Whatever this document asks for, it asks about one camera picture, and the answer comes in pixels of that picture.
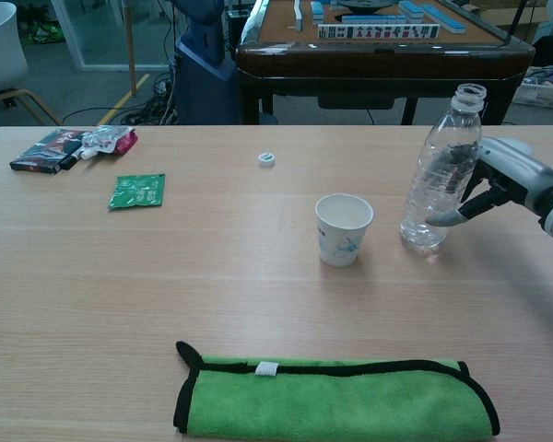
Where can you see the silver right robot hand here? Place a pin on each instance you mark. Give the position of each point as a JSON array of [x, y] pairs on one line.
[[516, 170]]

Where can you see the transparent plastic water bottle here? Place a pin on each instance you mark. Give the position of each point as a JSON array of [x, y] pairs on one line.
[[438, 184]]

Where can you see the white paper cup blue print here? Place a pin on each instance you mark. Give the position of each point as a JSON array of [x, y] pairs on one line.
[[341, 244]]

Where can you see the white green bottle cap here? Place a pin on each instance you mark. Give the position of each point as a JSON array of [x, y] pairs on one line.
[[266, 159]]

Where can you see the white plastic crate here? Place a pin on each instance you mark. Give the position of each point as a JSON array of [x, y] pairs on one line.
[[544, 97]]

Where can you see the black tripod stand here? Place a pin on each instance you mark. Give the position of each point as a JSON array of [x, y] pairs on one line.
[[516, 20]]

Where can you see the blue-backed mahjong tile row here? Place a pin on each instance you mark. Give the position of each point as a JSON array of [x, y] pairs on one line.
[[373, 19], [412, 10], [317, 13], [444, 19]]

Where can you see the dark wood mahjong table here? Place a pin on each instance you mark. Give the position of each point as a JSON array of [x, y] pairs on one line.
[[373, 60]]

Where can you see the face-up mahjong tile row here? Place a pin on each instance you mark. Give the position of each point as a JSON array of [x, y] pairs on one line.
[[378, 31]]

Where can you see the dark mahjong table centre dome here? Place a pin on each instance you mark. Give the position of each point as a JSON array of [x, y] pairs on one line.
[[366, 4]]

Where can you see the white upright mahjong tile row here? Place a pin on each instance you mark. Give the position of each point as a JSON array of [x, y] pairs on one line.
[[298, 14]]

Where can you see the green microfiber cloth black trim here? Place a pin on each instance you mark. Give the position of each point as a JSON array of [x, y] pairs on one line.
[[327, 400]]

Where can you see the blue machine base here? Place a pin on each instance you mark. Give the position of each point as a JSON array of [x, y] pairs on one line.
[[203, 92]]

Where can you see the green foil sachet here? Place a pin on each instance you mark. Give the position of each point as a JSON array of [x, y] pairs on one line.
[[137, 192]]

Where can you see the red snack packet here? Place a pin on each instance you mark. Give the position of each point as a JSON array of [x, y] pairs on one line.
[[128, 143]]

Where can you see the wooden pole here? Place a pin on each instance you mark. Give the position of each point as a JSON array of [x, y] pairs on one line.
[[130, 46]]

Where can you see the red and clear pouch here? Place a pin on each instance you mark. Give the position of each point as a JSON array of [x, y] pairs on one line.
[[103, 138]]

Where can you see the black marker pen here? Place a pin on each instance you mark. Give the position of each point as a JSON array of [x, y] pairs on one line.
[[69, 161]]

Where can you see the dark printed flat box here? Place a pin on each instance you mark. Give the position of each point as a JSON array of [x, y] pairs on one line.
[[41, 154]]

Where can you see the green plastic bag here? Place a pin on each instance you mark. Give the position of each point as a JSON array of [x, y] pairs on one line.
[[43, 33]]

